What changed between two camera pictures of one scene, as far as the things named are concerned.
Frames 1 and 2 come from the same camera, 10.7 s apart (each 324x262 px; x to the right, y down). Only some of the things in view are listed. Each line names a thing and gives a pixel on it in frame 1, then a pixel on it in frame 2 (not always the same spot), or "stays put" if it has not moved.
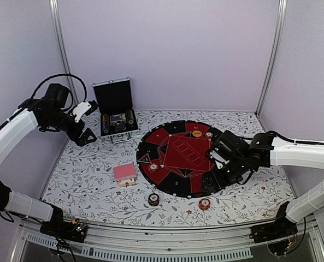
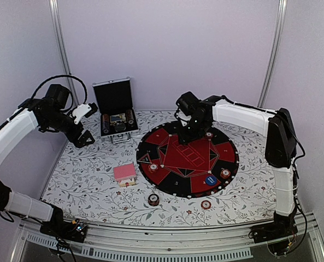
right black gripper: x=219 y=183 -> x=185 y=139
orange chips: x=209 y=136 stays put
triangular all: x=145 y=159 stays put
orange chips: x=153 y=168 stays put
